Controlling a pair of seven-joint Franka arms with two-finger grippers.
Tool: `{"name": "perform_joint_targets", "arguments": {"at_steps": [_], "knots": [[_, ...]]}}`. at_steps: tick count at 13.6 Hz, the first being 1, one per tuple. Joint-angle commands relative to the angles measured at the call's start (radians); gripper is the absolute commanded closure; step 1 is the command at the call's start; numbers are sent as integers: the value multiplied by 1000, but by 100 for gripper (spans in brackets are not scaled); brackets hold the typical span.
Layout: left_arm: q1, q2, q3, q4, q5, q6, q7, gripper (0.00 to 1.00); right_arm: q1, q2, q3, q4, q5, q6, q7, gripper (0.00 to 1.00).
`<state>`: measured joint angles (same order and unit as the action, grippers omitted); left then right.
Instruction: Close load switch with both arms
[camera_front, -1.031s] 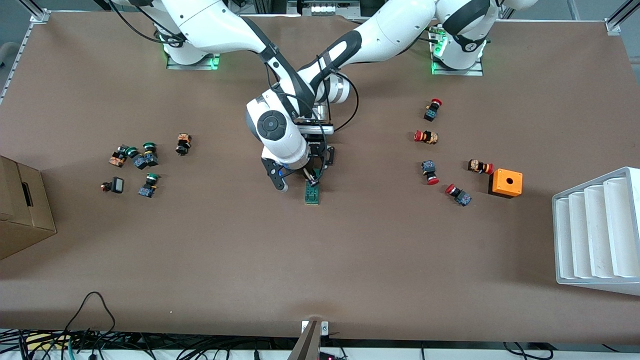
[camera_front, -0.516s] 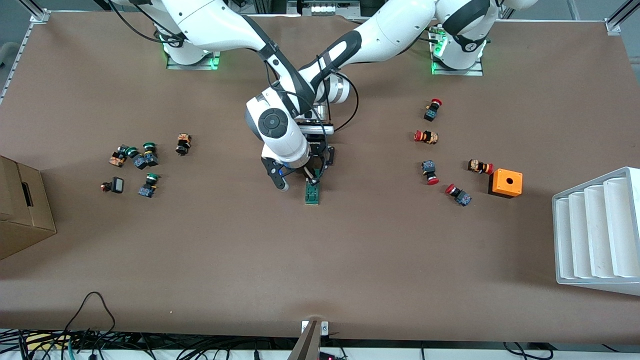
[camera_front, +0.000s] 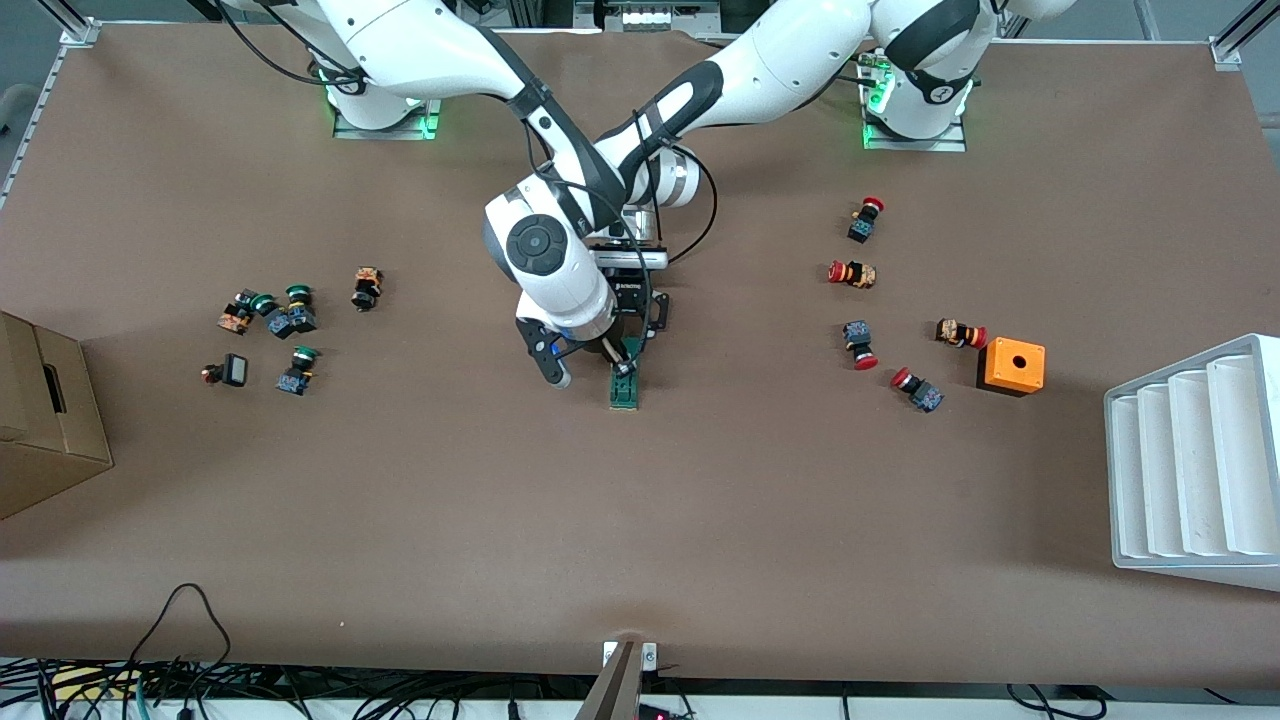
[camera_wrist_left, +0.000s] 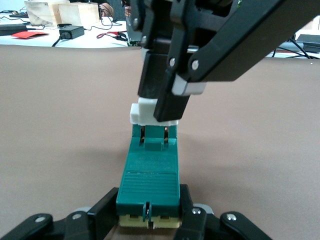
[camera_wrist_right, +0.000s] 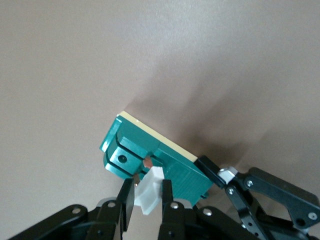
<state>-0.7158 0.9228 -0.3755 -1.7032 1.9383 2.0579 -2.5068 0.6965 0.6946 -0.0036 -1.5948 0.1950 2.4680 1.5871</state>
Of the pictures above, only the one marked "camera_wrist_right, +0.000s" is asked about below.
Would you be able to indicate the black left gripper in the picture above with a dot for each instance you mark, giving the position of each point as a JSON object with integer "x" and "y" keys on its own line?
{"x": 295, "y": 235}

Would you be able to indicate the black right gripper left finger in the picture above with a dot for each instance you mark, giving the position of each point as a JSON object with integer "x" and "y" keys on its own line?
{"x": 105, "y": 222}

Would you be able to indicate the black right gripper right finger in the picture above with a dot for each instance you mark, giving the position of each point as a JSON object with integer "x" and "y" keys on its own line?
{"x": 180, "y": 222}

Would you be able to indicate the green knife load switch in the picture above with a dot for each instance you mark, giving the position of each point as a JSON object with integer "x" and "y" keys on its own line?
{"x": 180, "y": 175}

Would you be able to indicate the brown table cover sheet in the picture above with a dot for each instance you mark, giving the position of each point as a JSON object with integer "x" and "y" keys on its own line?
{"x": 75, "y": 50}

